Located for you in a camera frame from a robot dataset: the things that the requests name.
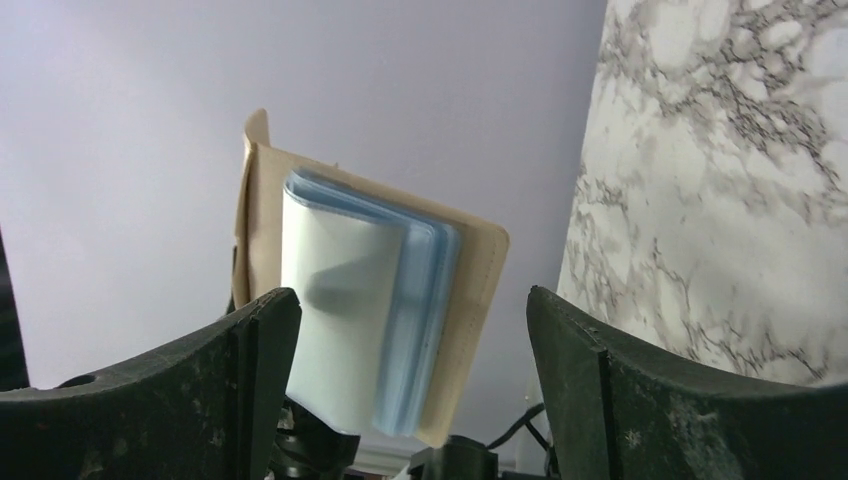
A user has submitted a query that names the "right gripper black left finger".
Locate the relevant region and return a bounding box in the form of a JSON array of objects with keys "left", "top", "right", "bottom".
[{"left": 1, "top": 288, "right": 301, "bottom": 479}]

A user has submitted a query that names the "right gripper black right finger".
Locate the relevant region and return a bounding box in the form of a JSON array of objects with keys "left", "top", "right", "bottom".
[{"left": 526, "top": 286, "right": 847, "bottom": 479}]

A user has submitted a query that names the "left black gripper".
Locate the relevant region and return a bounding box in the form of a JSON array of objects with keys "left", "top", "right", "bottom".
[{"left": 268, "top": 400, "right": 497, "bottom": 480}]

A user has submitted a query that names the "beige leather card holder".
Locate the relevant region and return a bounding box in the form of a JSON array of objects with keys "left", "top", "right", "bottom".
[{"left": 231, "top": 110, "right": 510, "bottom": 447}]

